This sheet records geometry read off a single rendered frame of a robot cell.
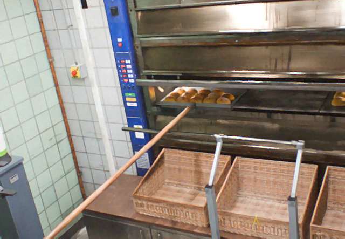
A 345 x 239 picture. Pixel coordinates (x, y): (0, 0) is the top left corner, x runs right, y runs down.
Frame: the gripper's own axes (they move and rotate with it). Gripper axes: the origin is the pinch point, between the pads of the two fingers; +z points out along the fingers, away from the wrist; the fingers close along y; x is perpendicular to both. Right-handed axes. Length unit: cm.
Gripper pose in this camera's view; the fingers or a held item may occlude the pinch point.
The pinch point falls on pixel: (8, 178)
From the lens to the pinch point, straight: 197.4
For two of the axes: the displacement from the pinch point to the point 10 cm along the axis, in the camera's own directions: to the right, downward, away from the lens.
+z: 8.8, 0.5, -4.8
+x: -4.6, 3.7, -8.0
